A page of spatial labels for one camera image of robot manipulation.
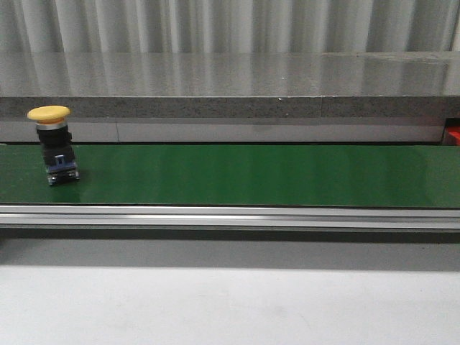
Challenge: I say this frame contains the grey speckled stone counter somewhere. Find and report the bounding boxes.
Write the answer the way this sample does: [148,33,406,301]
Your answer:
[1,52,459,143]

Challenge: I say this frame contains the green conveyor belt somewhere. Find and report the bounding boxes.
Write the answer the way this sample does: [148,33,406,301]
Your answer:
[1,144,459,208]

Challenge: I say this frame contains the red object behind counter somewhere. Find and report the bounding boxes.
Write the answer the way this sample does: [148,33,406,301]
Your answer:
[443,126,460,146]

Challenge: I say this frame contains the white pleated curtain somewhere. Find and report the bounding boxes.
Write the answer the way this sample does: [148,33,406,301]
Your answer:
[1,0,459,53]

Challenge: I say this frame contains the aluminium conveyor frame rail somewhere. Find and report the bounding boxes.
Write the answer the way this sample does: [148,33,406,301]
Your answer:
[1,204,459,232]

